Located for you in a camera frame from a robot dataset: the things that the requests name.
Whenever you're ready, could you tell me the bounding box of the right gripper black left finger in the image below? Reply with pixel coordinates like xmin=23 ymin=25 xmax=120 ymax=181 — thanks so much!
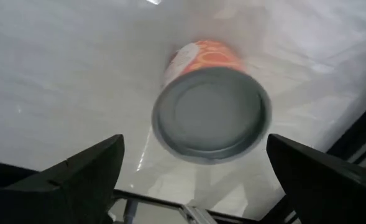
xmin=0 ymin=134 xmax=125 ymax=224

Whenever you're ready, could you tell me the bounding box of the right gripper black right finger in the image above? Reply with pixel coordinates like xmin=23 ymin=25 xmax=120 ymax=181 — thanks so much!
xmin=266 ymin=133 xmax=366 ymax=224

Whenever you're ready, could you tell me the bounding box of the orange and white label can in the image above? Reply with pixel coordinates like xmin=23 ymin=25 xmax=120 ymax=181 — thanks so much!
xmin=151 ymin=39 xmax=273 ymax=165

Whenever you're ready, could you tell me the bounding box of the white table cover sheet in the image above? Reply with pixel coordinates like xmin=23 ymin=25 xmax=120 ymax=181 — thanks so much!
xmin=0 ymin=0 xmax=366 ymax=224

